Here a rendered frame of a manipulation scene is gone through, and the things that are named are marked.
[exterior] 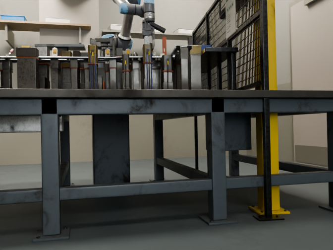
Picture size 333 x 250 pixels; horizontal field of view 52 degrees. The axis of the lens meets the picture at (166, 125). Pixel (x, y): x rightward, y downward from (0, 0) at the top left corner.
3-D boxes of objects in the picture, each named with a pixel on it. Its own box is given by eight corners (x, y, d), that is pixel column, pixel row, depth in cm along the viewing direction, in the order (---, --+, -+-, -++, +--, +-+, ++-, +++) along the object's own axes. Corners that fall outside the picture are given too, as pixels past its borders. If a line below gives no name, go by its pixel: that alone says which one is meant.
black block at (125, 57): (122, 98, 220) (121, 53, 220) (122, 100, 229) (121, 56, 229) (131, 98, 220) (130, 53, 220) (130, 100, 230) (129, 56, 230)
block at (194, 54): (191, 98, 231) (190, 44, 232) (188, 99, 239) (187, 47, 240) (202, 98, 232) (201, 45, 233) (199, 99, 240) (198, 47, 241)
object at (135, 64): (133, 100, 241) (132, 59, 241) (133, 101, 246) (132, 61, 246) (139, 100, 242) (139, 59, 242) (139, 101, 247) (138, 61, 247)
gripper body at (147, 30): (142, 38, 244) (141, 22, 244) (154, 38, 245) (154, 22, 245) (143, 35, 236) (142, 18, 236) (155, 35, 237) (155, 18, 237)
